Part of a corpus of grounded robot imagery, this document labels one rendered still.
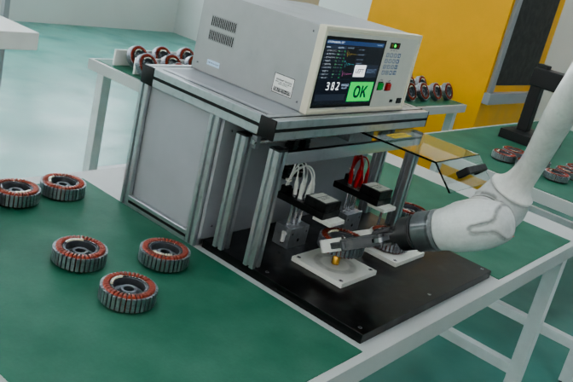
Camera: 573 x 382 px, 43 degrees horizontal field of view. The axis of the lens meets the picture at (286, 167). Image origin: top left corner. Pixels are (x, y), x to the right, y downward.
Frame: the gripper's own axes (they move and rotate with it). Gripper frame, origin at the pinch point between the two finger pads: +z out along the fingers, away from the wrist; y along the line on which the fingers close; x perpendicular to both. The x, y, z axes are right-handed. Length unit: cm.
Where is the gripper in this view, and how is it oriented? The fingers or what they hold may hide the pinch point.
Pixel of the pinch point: (342, 241)
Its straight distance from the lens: 172.1
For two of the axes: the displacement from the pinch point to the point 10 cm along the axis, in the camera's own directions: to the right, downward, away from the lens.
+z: -7.6, 1.6, 6.3
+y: 6.3, -0.9, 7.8
